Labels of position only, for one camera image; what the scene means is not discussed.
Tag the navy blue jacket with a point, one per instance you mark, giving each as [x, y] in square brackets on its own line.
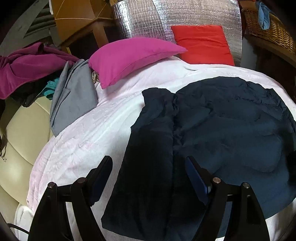
[235, 129]

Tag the red pillow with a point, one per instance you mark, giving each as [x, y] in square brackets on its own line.
[205, 44]

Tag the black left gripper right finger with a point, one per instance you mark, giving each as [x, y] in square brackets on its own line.
[246, 220]

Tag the pale pink bed quilt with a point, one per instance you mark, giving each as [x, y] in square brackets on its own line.
[106, 129]

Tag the silver foil insulation mat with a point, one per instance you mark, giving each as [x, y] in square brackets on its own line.
[155, 18]

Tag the light blue cloth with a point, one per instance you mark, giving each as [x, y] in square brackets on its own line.
[263, 15]

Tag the magenta pillow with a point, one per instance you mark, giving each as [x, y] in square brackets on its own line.
[118, 59]

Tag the grey folded garment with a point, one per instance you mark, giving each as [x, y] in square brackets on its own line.
[74, 96]

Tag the wooden table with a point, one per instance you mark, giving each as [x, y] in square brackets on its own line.
[75, 19]

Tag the wicker basket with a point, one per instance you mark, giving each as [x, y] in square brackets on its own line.
[276, 33]

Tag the teal garment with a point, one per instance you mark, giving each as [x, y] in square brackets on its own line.
[49, 89]

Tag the purple fleece garment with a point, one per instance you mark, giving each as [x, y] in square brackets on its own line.
[30, 64]

